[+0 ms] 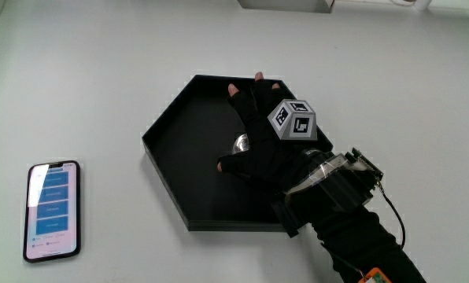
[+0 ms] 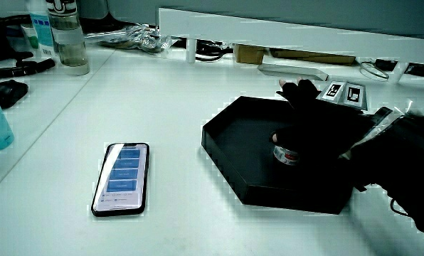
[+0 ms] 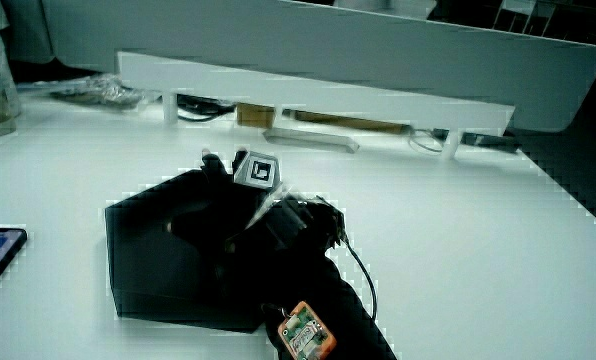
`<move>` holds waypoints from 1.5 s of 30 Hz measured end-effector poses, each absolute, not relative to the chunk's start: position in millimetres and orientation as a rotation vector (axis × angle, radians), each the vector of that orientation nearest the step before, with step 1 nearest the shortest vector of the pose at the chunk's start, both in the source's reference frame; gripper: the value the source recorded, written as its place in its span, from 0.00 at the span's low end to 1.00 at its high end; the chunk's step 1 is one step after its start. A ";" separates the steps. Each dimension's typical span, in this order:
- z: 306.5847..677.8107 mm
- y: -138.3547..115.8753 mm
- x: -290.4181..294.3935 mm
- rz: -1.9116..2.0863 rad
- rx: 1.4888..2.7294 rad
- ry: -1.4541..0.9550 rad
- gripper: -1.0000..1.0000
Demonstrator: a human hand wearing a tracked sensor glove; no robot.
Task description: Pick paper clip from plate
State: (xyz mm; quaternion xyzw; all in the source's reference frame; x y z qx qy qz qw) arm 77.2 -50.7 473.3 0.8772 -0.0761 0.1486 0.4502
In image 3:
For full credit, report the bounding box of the person's right forearm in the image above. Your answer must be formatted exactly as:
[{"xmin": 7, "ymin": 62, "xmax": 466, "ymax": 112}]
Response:
[{"xmin": 216, "ymin": 249, "xmax": 399, "ymax": 360}]

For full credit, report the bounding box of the thin black glove cable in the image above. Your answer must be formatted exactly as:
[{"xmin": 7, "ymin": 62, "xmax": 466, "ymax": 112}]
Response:
[{"xmin": 341, "ymin": 233, "xmax": 379, "ymax": 322}]

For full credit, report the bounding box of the crumpled clear plastic bag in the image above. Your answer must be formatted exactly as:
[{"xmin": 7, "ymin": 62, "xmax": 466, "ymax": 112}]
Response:
[{"xmin": 49, "ymin": 73, "xmax": 150, "ymax": 112}]

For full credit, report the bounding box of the small wooden block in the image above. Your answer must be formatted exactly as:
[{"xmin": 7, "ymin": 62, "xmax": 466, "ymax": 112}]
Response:
[{"xmin": 235, "ymin": 102, "xmax": 277, "ymax": 129}]

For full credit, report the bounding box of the person's right hand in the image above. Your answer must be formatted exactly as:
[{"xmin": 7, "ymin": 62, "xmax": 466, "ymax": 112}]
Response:
[{"xmin": 167, "ymin": 148, "xmax": 348, "ymax": 274}]

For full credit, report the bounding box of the flat grey bar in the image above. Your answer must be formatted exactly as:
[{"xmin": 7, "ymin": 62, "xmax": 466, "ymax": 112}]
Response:
[{"xmin": 262, "ymin": 127, "xmax": 361, "ymax": 155}]

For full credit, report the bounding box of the white desk partition panel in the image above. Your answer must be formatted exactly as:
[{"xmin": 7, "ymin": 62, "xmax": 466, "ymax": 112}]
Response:
[{"xmin": 41, "ymin": 0, "xmax": 596, "ymax": 134}]

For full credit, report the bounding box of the white cable loop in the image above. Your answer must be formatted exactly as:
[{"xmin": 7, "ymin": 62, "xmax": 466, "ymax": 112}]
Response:
[{"xmin": 407, "ymin": 128, "xmax": 447, "ymax": 155}]

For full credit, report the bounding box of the orange circuit board module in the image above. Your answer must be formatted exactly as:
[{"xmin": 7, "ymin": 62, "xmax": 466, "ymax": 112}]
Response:
[{"xmin": 276, "ymin": 300, "xmax": 338, "ymax": 360}]

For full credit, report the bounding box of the long wooden stick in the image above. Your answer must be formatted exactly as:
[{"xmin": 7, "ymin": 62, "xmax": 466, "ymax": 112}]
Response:
[{"xmin": 282, "ymin": 108, "xmax": 412, "ymax": 136}]

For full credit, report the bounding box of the white desk shelf riser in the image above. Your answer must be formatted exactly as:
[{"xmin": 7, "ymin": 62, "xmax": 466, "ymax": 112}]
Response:
[{"xmin": 116, "ymin": 49, "xmax": 517, "ymax": 162}]

